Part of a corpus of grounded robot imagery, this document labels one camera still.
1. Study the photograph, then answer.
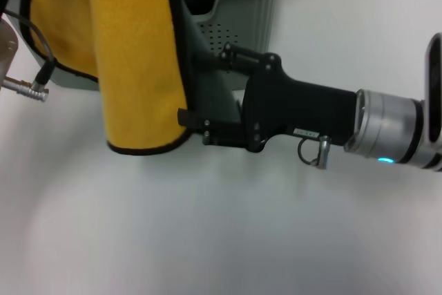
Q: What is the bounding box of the right gripper cable with plug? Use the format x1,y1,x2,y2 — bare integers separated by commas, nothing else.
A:
297,134,333,171

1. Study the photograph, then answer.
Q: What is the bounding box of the yellow towel with black edge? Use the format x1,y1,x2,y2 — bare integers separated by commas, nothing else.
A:
29,0,244,155

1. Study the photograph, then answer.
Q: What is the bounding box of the left gripper cable with plug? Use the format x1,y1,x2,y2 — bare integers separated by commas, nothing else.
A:
0,10,58,104

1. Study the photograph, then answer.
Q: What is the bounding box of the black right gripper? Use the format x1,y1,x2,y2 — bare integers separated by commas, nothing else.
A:
176,42,357,153

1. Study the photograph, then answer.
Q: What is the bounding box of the green perforated storage box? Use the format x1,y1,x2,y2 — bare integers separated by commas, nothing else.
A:
0,0,287,93

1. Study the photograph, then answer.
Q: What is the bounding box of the gripper cable with plug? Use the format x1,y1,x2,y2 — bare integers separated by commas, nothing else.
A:
0,10,58,104
297,134,333,171

